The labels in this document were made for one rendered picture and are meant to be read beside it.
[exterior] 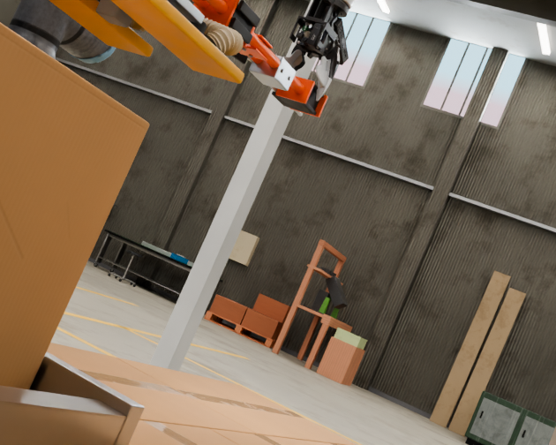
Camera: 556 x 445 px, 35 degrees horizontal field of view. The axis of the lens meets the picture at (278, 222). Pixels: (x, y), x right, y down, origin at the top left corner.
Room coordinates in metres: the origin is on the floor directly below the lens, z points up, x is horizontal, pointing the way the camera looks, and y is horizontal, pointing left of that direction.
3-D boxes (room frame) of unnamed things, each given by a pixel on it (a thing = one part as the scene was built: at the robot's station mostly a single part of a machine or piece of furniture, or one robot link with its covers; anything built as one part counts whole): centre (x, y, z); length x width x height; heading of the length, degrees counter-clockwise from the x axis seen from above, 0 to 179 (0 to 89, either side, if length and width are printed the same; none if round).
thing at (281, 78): (1.69, 0.13, 1.21); 0.07 x 0.07 x 0.04; 62
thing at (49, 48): (1.94, 0.67, 1.09); 0.15 x 0.15 x 0.10
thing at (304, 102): (1.80, 0.06, 1.22); 0.08 x 0.07 x 0.05; 152
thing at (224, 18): (1.50, 0.23, 1.22); 0.10 x 0.08 x 0.06; 62
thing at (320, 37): (1.79, 0.08, 1.36); 0.09 x 0.08 x 0.12; 151
